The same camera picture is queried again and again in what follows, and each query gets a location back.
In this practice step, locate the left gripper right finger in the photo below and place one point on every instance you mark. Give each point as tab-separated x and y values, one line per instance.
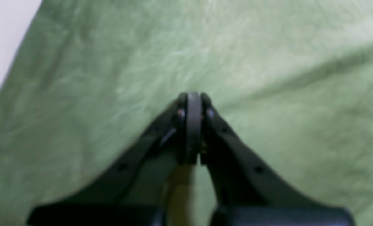
248	191

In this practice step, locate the green t-shirt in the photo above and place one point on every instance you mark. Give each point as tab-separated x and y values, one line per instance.
293	78

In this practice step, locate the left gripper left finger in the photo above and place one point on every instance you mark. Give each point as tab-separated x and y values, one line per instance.
129	193

